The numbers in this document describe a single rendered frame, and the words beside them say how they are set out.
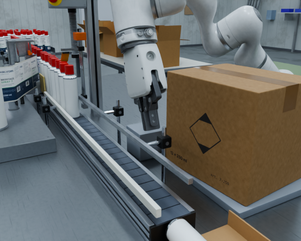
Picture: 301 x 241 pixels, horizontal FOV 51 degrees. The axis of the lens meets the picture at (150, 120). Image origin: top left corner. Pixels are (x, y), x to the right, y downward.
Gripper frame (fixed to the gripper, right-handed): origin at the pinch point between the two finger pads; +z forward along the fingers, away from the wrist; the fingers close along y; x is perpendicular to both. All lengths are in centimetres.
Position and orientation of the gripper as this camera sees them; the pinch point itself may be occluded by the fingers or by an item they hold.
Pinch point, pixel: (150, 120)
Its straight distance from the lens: 66.1
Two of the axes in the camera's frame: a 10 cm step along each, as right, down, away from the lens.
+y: -4.5, 0.5, 8.9
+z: 1.6, 9.9, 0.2
